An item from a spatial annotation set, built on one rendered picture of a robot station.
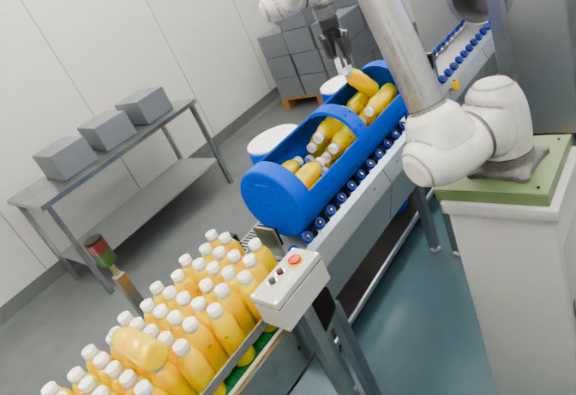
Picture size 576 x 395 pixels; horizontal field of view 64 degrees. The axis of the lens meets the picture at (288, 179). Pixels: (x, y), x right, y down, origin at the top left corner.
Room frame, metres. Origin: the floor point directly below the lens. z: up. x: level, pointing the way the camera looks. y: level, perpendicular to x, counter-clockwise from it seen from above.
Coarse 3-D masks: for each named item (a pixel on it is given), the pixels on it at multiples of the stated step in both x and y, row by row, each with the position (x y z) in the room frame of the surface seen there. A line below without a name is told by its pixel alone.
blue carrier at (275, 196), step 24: (384, 72) 1.95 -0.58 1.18; (336, 96) 1.90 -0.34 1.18; (312, 120) 1.79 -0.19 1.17; (360, 120) 1.61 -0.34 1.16; (384, 120) 1.68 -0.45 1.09; (288, 144) 1.69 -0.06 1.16; (360, 144) 1.56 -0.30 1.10; (264, 168) 1.41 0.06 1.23; (336, 168) 1.45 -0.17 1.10; (264, 192) 1.41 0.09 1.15; (288, 192) 1.32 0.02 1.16; (312, 192) 1.35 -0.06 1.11; (336, 192) 1.46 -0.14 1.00; (264, 216) 1.46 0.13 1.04; (288, 216) 1.36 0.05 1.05; (312, 216) 1.34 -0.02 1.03
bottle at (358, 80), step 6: (354, 72) 1.82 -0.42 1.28; (360, 72) 1.83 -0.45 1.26; (348, 78) 1.82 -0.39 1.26; (354, 78) 1.81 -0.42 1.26; (360, 78) 1.81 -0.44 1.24; (366, 78) 1.84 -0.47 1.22; (354, 84) 1.82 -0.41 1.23; (360, 84) 1.82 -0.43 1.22; (366, 84) 1.83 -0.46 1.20; (372, 84) 1.85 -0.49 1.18; (360, 90) 1.85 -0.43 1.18; (366, 90) 1.85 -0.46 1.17; (372, 90) 1.86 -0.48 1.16
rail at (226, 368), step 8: (256, 328) 1.01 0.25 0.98; (264, 328) 1.02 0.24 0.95; (248, 336) 0.99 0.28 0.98; (256, 336) 1.00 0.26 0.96; (240, 344) 0.97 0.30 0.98; (248, 344) 0.98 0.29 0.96; (240, 352) 0.96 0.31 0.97; (232, 360) 0.94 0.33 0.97; (224, 368) 0.92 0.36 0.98; (232, 368) 0.93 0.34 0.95; (216, 376) 0.90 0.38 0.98; (224, 376) 0.91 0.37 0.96; (208, 384) 0.89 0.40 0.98; (216, 384) 0.89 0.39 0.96; (208, 392) 0.87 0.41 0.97
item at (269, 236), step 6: (258, 228) 1.38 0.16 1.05; (264, 228) 1.36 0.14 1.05; (270, 228) 1.34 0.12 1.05; (258, 234) 1.39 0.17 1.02; (264, 234) 1.36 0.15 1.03; (270, 234) 1.34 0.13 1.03; (276, 234) 1.33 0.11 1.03; (264, 240) 1.38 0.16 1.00; (270, 240) 1.35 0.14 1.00; (276, 240) 1.33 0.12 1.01; (270, 246) 1.37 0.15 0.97; (276, 246) 1.34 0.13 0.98; (282, 246) 1.33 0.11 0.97; (276, 252) 1.35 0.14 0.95; (282, 252) 1.33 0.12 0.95
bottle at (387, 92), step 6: (384, 84) 1.91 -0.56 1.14; (390, 84) 1.88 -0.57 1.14; (378, 90) 1.88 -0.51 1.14; (384, 90) 1.84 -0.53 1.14; (390, 90) 1.85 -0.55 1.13; (396, 90) 1.87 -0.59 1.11; (372, 96) 1.84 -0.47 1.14; (378, 96) 1.81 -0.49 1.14; (384, 96) 1.81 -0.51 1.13; (390, 96) 1.83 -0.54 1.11; (372, 102) 1.79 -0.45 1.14; (378, 102) 1.78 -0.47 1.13; (384, 102) 1.79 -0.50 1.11; (378, 108) 1.77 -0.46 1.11
